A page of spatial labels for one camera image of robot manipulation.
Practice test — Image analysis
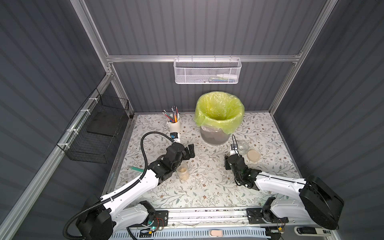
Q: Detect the glass oatmeal jar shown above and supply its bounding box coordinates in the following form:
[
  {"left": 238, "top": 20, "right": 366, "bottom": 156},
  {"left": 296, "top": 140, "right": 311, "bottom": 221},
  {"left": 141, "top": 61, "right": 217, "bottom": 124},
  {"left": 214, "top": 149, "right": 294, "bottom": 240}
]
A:
[{"left": 177, "top": 163, "right": 190, "bottom": 181}]

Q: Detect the beige jar lid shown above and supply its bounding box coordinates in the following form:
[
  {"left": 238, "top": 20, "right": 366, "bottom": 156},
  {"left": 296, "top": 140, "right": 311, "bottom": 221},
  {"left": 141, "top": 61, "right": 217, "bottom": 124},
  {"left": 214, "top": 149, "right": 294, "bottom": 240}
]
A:
[{"left": 247, "top": 150, "right": 261, "bottom": 163}]

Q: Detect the oatmeal jar with beige lid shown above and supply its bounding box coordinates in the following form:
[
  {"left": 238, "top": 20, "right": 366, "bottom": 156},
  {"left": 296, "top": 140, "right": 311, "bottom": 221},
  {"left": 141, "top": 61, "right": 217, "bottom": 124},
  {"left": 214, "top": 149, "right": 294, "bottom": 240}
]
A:
[{"left": 236, "top": 140, "right": 249, "bottom": 156}]

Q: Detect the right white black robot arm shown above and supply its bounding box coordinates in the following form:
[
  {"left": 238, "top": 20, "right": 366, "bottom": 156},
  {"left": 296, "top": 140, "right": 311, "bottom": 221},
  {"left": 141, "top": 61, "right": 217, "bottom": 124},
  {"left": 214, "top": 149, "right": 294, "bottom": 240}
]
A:
[{"left": 225, "top": 154, "right": 345, "bottom": 230}]

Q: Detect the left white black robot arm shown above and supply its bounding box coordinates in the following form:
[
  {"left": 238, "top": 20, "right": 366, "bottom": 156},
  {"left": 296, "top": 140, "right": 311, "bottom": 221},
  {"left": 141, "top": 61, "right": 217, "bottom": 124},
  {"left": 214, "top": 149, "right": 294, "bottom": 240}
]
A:
[{"left": 63, "top": 142, "right": 195, "bottom": 240}]

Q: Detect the grey trash bin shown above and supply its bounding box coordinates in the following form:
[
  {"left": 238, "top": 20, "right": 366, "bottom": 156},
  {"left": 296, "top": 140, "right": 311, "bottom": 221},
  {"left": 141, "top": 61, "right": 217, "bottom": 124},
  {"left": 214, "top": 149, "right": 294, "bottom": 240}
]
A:
[{"left": 200, "top": 126, "right": 230, "bottom": 146}]

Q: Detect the white pen cup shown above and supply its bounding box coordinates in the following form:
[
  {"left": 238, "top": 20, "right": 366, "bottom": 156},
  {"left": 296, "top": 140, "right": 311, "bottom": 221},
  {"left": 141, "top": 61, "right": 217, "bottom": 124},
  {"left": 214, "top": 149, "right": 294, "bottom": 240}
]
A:
[{"left": 167, "top": 118, "right": 182, "bottom": 133}]

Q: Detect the floral table mat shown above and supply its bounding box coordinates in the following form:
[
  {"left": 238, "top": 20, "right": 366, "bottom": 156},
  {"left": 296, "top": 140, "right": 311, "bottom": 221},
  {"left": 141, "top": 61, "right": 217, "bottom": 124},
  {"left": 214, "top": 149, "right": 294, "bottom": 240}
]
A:
[{"left": 116, "top": 112, "right": 300, "bottom": 209}]

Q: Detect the pens bundle in cup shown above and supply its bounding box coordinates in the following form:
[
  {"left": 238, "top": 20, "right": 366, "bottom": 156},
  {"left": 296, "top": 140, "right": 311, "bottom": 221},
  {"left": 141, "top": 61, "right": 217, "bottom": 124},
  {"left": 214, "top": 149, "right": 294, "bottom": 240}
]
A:
[{"left": 163, "top": 106, "right": 180, "bottom": 123}]

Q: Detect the green plastic bin liner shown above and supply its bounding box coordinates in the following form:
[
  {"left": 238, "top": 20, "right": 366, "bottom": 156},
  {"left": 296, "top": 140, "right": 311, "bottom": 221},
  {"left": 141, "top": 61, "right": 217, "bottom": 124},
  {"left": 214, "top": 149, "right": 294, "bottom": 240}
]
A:
[{"left": 195, "top": 91, "right": 245, "bottom": 135}]

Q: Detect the pink eraser block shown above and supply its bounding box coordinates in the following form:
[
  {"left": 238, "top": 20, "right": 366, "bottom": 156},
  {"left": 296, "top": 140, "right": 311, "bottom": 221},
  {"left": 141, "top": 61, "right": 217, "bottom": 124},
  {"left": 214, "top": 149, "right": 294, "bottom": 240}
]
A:
[{"left": 209, "top": 230, "right": 224, "bottom": 238}]

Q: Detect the white bottle in basket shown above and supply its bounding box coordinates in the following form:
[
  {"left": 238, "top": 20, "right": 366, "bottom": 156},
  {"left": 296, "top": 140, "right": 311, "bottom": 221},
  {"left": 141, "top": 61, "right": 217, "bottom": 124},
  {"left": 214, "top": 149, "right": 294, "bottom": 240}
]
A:
[{"left": 217, "top": 74, "right": 239, "bottom": 81}]

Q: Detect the white black stapler device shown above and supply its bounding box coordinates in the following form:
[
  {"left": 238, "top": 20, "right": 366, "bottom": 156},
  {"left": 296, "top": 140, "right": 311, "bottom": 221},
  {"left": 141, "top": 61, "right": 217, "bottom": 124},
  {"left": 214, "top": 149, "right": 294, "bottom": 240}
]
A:
[{"left": 294, "top": 227, "right": 332, "bottom": 237}]

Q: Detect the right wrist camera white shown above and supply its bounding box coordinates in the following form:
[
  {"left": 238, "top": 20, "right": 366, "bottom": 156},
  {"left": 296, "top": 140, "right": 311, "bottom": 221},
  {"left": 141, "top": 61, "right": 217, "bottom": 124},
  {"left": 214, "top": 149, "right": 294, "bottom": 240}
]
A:
[{"left": 230, "top": 144, "right": 239, "bottom": 155}]

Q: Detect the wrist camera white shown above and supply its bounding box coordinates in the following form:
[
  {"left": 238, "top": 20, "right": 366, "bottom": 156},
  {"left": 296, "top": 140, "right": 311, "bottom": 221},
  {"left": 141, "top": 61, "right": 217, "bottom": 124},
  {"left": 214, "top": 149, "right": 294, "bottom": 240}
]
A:
[
  {"left": 170, "top": 132, "right": 181, "bottom": 143},
  {"left": 230, "top": 144, "right": 239, "bottom": 155}
]

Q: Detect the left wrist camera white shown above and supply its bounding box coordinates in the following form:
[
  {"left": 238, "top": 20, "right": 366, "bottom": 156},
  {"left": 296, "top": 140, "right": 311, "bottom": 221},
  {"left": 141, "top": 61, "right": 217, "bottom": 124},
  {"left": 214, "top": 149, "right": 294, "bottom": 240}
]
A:
[{"left": 170, "top": 132, "right": 181, "bottom": 143}]

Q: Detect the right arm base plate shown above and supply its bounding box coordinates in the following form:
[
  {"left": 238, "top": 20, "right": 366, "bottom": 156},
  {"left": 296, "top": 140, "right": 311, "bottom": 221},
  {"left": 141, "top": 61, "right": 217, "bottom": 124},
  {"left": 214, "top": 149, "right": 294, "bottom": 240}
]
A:
[{"left": 246, "top": 208, "right": 289, "bottom": 224}]

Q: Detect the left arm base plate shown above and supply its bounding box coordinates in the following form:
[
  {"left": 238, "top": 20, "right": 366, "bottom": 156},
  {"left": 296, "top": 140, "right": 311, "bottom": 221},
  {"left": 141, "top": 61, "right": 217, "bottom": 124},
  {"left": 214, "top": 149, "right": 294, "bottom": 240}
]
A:
[{"left": 142, "top": 210, "right": 169, "bottom": 228}]

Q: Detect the white wire mesh basket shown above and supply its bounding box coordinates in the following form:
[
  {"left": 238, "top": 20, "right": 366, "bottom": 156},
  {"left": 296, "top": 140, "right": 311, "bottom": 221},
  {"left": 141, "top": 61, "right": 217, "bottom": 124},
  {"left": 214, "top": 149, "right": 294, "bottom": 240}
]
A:
[{"left": 173, "top": 58, "right": 242, "bottom": 85}]

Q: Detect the black wire basket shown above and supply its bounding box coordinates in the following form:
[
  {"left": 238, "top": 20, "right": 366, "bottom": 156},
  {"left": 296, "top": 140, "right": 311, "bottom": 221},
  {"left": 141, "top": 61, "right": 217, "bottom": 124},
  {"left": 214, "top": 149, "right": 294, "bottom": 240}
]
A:
[{"left": 58, "top": 94, "right": 130, "bottom": 164}]

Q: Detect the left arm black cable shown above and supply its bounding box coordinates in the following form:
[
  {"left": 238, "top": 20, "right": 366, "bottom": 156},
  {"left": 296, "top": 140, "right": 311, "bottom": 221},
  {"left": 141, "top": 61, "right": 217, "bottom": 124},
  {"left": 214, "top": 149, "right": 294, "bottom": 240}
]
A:
[{"left": 62, "top": 131, "right": 175, "bottom": 240}]

